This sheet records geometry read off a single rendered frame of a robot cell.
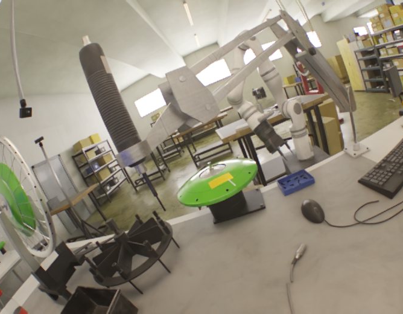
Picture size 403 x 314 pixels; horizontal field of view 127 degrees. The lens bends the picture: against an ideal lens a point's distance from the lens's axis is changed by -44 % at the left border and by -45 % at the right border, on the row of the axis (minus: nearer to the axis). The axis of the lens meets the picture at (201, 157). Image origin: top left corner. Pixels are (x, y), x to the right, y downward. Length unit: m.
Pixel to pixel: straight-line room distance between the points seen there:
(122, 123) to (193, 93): 0.10
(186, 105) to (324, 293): 0.43
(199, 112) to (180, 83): 0.05
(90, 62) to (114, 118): 0.09
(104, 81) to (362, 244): 0.58
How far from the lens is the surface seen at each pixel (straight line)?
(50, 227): 0.68
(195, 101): 0.26
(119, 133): 0.24
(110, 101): 0.25
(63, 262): 0.88
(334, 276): 0.45
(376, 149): 0.89
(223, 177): 0.58
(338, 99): 0.72
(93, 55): 0.28
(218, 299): 0.48
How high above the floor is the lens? 1.31
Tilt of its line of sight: 13 degrees down
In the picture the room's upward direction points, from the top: 25 degrees counter-clockwise
